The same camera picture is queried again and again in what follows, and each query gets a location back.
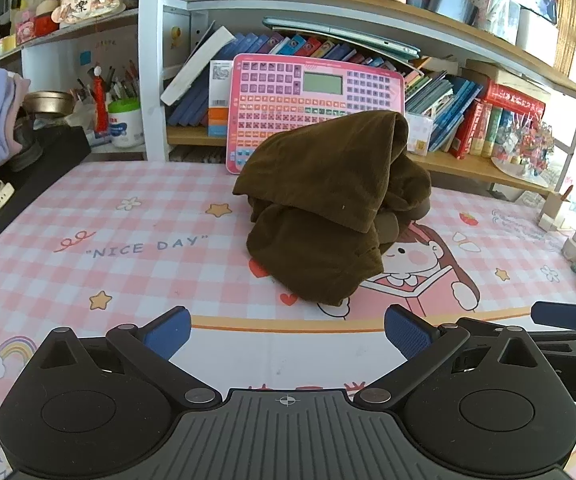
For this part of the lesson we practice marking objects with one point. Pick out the black case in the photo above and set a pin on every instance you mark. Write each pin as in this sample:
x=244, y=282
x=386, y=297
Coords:
x=42, y=160

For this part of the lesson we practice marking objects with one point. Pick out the small white box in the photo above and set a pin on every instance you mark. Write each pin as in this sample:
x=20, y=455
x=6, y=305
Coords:
x=418, y=132

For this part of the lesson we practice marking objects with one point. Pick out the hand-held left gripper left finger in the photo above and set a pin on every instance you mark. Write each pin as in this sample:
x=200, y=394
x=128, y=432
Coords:
x=170, y=332

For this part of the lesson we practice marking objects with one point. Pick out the row of blue books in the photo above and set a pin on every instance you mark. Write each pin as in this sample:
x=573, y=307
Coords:
x=190, y=110

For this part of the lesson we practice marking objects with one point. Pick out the white jar with green lid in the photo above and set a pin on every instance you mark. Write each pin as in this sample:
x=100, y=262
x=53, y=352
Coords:
x=125, y=125

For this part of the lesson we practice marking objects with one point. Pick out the orange and white box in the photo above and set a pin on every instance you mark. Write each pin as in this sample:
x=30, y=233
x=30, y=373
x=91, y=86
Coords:
x=217, y=105

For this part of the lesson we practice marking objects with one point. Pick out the teal flat laptop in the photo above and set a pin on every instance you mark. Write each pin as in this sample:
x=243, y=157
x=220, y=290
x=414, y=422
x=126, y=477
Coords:
x=343, y=35

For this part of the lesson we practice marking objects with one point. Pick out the beige lying book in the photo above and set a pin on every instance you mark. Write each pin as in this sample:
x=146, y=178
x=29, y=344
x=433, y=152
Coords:
x=508, y=72

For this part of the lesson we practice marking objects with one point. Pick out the clear pen cup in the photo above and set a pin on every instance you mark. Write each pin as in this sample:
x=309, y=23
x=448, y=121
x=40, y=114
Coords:
x=488, y=0

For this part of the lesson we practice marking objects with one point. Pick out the thick white-edged book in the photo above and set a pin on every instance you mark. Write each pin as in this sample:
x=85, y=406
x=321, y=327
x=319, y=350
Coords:
x=195, y=67

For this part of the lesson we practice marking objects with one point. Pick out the white storage box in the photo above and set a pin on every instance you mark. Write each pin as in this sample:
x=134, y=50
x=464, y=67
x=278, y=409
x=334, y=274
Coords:
x=535, y=30

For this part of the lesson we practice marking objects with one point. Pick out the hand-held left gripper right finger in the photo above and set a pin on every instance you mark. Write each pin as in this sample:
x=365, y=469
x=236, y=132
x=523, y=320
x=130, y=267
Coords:
x=408, y=332

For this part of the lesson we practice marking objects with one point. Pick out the brown pants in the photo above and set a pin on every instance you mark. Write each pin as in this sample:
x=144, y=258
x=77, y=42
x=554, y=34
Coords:
x=318, y=200

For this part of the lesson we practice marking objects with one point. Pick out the brass bowl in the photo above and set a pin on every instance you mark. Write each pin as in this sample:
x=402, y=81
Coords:
x=47, y=102

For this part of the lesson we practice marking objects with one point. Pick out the bunch of pens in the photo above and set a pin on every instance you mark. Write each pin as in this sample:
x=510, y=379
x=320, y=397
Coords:
x=117, y=85

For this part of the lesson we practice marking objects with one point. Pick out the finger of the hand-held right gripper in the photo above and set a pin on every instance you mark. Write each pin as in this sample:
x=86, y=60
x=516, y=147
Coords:
x=478, y=325
x=563, y=314

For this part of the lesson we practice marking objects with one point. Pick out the white frame wooden bookshelf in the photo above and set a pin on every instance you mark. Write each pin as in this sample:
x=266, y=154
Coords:
x=150, y=60

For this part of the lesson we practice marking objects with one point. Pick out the stack of leaning colourful books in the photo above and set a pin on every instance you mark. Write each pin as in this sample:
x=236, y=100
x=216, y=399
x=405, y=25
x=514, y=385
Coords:
x=443, y=105

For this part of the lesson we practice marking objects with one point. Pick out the red tassel ornament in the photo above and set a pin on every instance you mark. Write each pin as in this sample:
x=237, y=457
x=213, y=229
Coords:
x=101, y=105

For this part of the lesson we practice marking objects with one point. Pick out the thick red lying book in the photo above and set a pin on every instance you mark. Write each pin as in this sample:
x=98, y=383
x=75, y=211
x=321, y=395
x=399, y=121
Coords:
x=515, y=99

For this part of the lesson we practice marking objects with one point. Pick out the grey folder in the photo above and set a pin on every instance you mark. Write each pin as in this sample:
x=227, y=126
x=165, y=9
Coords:
x=450, y=0

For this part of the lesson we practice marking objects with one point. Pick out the pink toy keyboard tablet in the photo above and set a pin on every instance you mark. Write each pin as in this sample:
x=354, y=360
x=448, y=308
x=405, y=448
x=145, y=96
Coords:
x=288, y=105

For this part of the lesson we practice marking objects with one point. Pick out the pink checked cartoon table mat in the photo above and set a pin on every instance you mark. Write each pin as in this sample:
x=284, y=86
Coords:
x=142, y=260

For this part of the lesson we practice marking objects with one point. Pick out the colourful figurine ornament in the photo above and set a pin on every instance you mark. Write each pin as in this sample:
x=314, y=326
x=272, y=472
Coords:
x=528, y=145

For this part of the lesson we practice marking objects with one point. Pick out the woven straw box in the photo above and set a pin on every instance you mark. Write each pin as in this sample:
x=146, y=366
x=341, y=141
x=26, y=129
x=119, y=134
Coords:
x=568, y=25

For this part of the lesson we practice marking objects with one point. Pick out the red standing book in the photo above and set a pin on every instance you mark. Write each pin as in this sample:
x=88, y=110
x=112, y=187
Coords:
x=465, y=132

